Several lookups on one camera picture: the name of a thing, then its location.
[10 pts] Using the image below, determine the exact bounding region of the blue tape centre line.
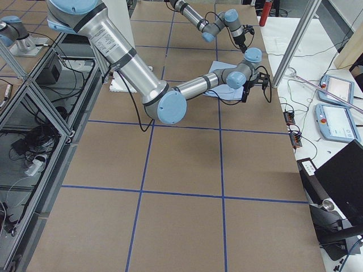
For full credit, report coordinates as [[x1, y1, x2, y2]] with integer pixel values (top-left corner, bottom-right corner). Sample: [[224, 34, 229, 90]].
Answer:
[[213, 3, 229, 272]]

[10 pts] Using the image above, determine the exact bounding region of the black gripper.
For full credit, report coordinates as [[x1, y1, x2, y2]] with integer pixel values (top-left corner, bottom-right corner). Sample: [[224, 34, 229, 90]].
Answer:
[[241, 71, 269, 103], [233, 25, 255, 48]]

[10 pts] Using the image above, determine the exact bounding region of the black braided right cable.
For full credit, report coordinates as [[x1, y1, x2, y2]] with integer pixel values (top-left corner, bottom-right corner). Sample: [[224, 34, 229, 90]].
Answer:
[[255, 65, 272, 104]]

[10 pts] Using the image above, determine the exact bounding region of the aluminium frame rack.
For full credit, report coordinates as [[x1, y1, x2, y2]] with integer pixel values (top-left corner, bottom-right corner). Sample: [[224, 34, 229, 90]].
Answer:
[[1, 33, 104, 271]]

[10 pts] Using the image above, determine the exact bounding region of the upper teach pendant tablet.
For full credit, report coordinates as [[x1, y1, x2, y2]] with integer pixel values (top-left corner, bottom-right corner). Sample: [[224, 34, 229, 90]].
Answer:
[[318, 75, 354, 105]]

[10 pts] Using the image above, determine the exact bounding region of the orange black electronics board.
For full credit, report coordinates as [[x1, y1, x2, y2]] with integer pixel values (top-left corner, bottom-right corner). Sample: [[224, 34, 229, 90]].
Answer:
[[283, 111, 296, 125]]

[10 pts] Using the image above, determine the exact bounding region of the aluminium frame post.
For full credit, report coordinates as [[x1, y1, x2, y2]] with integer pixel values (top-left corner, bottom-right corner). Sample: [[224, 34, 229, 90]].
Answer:
[[272, 0, 322, 88]]

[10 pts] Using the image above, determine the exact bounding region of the light blue t-shirt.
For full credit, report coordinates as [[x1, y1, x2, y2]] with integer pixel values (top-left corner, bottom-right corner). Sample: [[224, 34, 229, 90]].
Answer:
[[204, 61, 244, 101]]

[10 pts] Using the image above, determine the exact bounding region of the red cylinder tube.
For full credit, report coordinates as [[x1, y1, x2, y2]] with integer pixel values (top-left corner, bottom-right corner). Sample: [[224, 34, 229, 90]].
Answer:
[[259, 0, 273, 27]]

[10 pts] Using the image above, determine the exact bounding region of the black monitor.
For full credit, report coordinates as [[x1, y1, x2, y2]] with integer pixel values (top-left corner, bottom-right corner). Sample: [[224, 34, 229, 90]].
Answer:
[[315, 140, 362, 226]]

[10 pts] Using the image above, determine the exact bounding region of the blue tape line crosswise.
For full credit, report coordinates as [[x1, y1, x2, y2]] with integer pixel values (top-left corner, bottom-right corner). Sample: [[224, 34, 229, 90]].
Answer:
[[61, 185, 309, 205]]

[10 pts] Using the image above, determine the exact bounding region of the teach pendant tablet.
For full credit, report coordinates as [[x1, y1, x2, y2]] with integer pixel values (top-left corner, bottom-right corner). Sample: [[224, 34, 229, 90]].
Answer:
[[314, 103, 361, 143], [318, 75, 354, 105]]

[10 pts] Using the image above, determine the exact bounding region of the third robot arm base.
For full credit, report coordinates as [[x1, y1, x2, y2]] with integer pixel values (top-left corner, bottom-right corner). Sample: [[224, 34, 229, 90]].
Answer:
[[1, 15, 41, 57]]

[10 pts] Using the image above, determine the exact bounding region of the lower teach pendant tablet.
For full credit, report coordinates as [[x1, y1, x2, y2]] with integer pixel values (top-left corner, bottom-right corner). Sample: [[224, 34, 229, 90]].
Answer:
[[314, 103, 361, 143]]

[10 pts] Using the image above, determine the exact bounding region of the reacher grabber stick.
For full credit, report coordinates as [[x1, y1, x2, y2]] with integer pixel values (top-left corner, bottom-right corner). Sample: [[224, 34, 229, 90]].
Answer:
[[289, 73, 362, 114]]

